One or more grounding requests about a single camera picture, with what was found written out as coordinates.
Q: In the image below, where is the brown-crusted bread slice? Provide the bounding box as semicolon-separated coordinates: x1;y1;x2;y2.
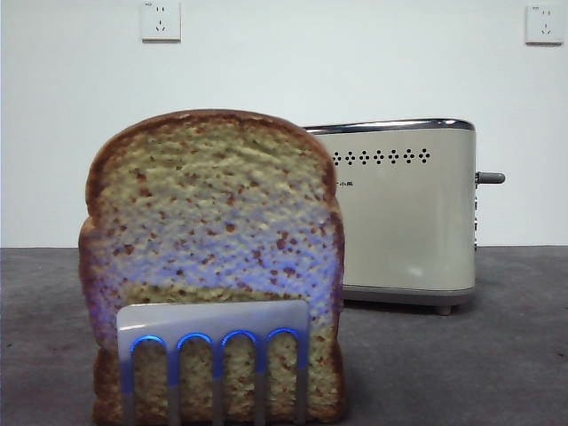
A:
78;108;347;426

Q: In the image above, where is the stainless steel toast rack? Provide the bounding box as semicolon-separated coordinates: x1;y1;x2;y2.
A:
115;299;311;426

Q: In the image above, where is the cream toaster with chrome top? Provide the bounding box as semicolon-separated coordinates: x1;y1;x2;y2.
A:
303;117;478;316

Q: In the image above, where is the white wall socket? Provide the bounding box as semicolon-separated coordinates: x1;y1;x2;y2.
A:
141;1;182;44
525;4;558;46

